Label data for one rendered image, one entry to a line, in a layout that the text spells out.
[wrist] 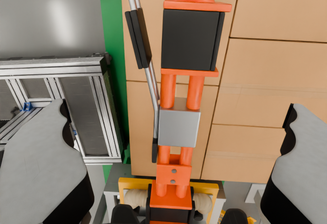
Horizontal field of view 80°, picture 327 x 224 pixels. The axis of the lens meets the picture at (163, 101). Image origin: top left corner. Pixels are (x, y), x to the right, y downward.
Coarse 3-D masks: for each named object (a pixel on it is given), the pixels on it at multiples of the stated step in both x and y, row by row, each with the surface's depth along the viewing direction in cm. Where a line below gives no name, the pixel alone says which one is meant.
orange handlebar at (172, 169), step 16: (192, 0) 22; (208, 0) 22; (192, 80) 27; (160, 96) 29; (192, 96) 28; (160, 160) 35; (176, 160) 37; (160, 176) 36; (176, 176) 36; (160, 192) 39; (176, 192) 39
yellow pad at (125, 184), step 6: (120, 180) 57; (126, 180) 57; (132, 180) 57; (138, 180) 57; (144, 180) 57; (150, 180) 57; (120, 186) 57; (126, 186) 57; (132, 186) 57; (138, 186) 57; (144, 186) 56; (120, 192) 58; (120, 198) 60; (138, 210) 58; (144, 210) 61; (144, 216) 63
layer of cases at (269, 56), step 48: (144, 0) 68; (240, 0) 67; (288, 0) 67; (240, 48) 75; (288, 48) 74; (144, 96) 87; (240, 96) 85; (288, 96) 85; (144, 144) 102; (240, 144) 99
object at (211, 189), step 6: (192, 186) 56; (198, 186) 56; (204, 186) 56; (210, 186) 56; (216, 186) 56; (198, 192) 57; (204, 192) 57; (210, 192) 57; (216, 192) 56; (198, 216) 57; (204, 216) 61; (210, 216) 62
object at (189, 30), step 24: (168, 0) 21; (168, 24) 22; (192, 24) 22; (216, 24) 22; (168, 48) 23; (192, 48) 23; (216, 48) 23; (168, 72) 25; (192, 72) 25; (216, 72) 25
